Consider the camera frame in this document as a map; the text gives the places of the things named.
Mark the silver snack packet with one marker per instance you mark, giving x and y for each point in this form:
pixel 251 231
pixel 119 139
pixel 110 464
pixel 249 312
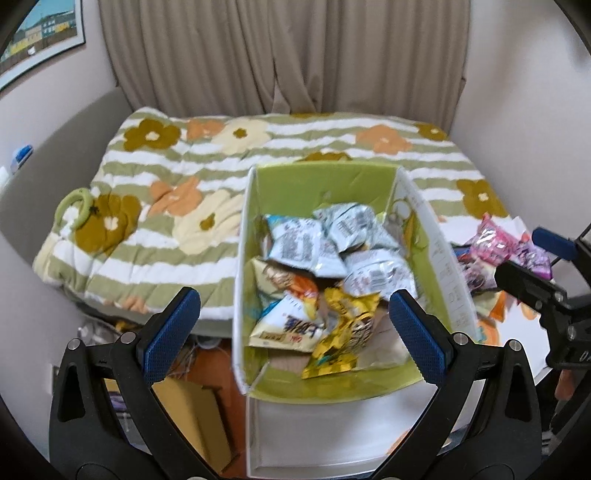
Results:
pixel 298 244
pixel 351 224
pixel 378 274

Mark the white blue printed snack packet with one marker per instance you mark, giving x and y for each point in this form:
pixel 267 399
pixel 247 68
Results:
pixel 286 327

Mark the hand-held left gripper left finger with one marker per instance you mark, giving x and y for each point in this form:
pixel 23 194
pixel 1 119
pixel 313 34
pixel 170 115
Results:
pixel 171 337

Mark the purple snack packet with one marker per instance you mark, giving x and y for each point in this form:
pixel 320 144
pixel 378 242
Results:
pixel 473 273
pixel 535 259

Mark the brown cardboard sheet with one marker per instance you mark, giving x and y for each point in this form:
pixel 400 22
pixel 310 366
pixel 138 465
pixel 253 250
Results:
pixel 198 415

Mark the floral striped blanket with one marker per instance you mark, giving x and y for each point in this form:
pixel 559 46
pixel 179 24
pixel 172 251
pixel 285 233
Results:
pixel 184 184

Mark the gold snack packet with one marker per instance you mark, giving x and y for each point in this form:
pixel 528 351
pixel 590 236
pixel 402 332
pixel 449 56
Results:
pixel 344 332

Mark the grey padded headboard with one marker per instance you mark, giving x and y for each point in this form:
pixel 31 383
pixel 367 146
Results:
pixel 55 138

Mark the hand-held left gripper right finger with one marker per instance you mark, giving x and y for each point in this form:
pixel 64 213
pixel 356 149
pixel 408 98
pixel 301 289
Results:
pixel 415 336

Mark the person's right hand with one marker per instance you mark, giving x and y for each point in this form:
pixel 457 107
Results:
pixel 564 385

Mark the framed wall poster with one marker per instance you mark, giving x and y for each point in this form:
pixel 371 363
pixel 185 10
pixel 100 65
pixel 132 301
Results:
pixel 41 27

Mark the beige curtain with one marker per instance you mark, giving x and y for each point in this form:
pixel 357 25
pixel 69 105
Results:
pixel 277 55

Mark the blue white small object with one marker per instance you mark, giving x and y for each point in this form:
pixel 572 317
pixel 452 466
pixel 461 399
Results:
pixel 22 156

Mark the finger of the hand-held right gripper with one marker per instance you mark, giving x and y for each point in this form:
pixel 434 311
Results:
pixel 526 281
pixel 554 242

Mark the green cardboard box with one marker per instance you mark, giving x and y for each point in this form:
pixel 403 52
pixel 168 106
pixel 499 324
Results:
pixel 341 184

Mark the pink snack packet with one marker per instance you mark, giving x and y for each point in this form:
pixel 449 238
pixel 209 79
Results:
pixel 491 237

